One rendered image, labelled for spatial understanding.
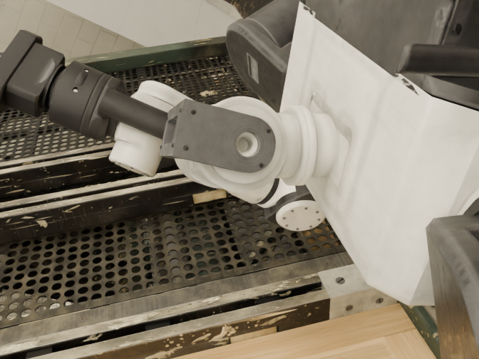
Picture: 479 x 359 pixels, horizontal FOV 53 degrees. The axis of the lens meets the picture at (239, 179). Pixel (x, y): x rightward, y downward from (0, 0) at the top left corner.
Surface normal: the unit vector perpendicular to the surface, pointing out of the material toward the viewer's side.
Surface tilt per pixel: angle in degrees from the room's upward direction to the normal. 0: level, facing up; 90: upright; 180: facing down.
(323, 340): 55
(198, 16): 90
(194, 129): 79
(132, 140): 74
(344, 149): 23
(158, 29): 90
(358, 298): 90
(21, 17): 90
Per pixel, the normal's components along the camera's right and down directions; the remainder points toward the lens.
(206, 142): 0.25, 0.05
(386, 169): -0.97, 0.02
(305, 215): 0.05, 0.77
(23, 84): 0.34, -0.43
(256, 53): -0.79, 0.57
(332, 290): -0.07, -0.82
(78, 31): 0.21, 0.57
